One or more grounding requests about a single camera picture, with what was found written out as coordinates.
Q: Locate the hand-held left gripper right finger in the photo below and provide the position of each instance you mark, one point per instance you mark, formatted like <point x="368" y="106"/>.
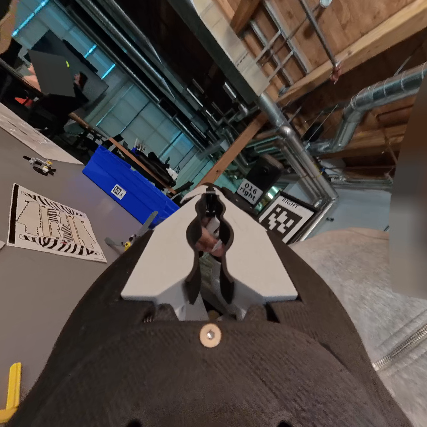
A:
<point x="260" y="267"/>

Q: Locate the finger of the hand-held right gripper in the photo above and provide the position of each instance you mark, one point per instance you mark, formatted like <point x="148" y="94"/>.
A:
<point x="195" y="193"/>

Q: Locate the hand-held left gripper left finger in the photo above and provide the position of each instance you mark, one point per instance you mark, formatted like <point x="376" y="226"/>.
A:
<point x="156" y="263"/>

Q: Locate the black lego connector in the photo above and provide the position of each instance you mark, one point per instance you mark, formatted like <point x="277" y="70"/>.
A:
<point x="210" y="203"/>

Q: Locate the partly built lego model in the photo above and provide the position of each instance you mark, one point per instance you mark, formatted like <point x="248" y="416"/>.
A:
<point x="41" y="166"/>

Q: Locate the yellow lego angle beam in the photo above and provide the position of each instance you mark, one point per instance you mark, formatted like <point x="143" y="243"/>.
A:
<point x="15" y="383"/>

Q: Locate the person's right hand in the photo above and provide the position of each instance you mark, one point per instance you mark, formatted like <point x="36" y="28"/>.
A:
<point x="208" y="243"/>

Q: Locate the silver ceiling pipe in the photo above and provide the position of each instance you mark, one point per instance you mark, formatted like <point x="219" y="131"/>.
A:
<point x="287" y="133"/>

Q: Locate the blue plastic bin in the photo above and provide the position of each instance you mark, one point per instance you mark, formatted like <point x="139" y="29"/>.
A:
<point x="140" y="186"/>

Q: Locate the zebra striped sticker sheet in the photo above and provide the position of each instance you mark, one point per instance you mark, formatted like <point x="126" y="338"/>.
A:
<point x="53" y="226"/>

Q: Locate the white paper sheet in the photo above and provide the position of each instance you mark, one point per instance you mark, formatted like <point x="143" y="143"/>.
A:
<point x="26" y="133"/>

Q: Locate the silver air duct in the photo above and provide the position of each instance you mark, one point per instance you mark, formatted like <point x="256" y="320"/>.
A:
<point x="383" y="90"/>

